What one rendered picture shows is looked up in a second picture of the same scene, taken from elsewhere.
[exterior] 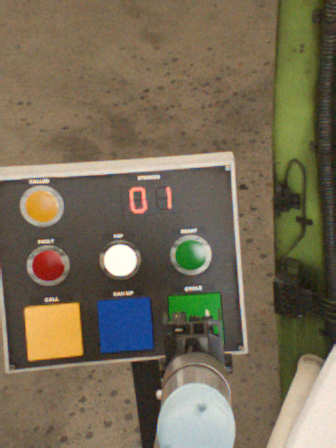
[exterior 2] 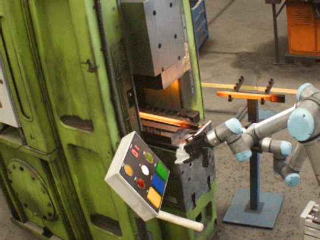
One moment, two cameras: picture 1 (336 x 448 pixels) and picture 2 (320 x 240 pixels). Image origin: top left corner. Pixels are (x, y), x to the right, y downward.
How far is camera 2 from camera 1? 1.84 m
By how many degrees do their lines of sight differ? 63
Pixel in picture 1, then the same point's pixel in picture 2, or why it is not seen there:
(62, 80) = not seen: outside the picture
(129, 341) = (162, 186)
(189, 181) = (135, 141)
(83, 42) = not seen: outside the picture
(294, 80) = (111, 119)
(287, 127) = (112, 134)
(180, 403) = (232, 121)
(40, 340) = (155, 201)
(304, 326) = not seen: hidden behind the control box
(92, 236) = (138, 169)
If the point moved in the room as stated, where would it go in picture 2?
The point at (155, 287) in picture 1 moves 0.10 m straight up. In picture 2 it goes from (152, 171) to (149, 153)
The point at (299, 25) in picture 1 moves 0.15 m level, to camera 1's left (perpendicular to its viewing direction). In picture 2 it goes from (108, 103) to (101, 118)
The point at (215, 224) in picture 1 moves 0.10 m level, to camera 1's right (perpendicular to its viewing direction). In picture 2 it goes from (144, 147) to (147, 136)
